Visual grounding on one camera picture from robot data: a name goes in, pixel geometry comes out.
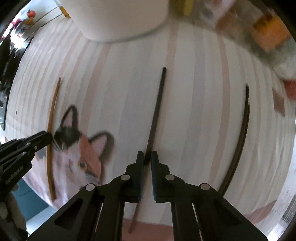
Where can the dark square chopstick short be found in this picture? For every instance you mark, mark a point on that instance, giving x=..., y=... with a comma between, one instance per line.
x=239, y=147

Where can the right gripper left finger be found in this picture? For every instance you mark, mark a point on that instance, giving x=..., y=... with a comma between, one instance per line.
x=96, y=212

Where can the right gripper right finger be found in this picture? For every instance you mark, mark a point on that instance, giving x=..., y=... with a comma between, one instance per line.
x=199, y=212

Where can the yellow oil bottle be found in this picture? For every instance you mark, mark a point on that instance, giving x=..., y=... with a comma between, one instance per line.
x=64, y=12

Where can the grey gloved hand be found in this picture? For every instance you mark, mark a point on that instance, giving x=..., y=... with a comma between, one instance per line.
x=13, y=223

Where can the dark square chopstick long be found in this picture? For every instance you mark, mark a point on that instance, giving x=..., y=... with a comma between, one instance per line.
x=150, y=144

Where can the red tomato in bag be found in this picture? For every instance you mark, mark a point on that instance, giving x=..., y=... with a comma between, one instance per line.
x=290, y=89

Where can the clear seasoning storage box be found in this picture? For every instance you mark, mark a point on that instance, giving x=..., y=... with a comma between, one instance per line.
x=254, y=25

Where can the white chopstick holder cup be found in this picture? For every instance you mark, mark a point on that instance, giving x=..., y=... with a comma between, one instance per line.
x=111, y=21

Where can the striped cat placemat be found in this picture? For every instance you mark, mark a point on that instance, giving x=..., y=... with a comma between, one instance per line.
x=106, y=94

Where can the brown label patch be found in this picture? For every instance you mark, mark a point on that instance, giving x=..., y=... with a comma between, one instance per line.
x=279, y=103

